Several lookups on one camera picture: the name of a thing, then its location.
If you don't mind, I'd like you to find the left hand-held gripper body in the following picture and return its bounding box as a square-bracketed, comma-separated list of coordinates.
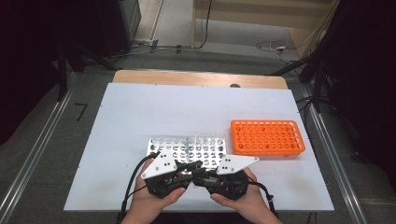
[140, 148, 192, 200]

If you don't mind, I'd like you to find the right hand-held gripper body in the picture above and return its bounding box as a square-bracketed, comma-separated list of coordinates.
[201, 154, 260, 202]

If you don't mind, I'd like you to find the silver metal test tube rack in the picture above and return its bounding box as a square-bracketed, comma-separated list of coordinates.
[146, 134, 227, 172]

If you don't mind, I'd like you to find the orange plastic test tube rack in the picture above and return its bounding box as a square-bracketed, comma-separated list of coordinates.
[230, 119, 306, 158]

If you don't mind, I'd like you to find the person's left hand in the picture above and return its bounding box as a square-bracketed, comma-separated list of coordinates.
[128, 158, 187, 219]

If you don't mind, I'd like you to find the person's right hand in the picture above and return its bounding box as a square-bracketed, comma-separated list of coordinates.
[209, 167, 273, 219]

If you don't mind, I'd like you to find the white table board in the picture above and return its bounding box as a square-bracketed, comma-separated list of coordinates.
[64, 82, 335, 213]

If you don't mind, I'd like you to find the wooden table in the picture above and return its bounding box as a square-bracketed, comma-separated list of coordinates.
[112, 69, 289, 91]

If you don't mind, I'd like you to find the black metal stand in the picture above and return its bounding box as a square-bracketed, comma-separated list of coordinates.
[55, 38, 120, 103]
[269, 50, 332, 114]

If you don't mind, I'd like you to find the dark cabinet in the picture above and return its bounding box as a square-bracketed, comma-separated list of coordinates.
[95, 0, 143, 58]

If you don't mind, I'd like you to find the black curtain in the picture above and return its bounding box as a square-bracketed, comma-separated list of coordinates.
[0, 0, 104, 146]
[306, 0, 396, 190]

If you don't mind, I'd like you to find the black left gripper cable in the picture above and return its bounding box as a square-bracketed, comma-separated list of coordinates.
[116, 151, 162, 224]

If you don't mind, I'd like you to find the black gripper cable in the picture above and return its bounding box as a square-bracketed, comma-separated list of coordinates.
[116, 151, 162, 224]
[247, 180, 280, 219]

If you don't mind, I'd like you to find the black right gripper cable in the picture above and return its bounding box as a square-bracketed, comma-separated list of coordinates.
[247, 180, 280, 219]

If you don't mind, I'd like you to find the metal floor rail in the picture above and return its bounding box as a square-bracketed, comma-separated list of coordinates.
[0, 71, 78, 220]
[298, 90, 369, 224]

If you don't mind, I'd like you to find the grey floor cable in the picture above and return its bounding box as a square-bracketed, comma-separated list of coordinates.
[111, 38, 193, 60]

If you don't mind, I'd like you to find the white floor cable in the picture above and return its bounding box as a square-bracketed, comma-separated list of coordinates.
[255, 39, 301, 65]

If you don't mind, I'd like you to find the black hanging cable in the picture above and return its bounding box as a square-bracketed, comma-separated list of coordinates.
[191, 0, 215, 50]

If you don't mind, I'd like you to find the light wooden frame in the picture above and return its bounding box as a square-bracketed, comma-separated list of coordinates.
[191, 0, 341, 60]

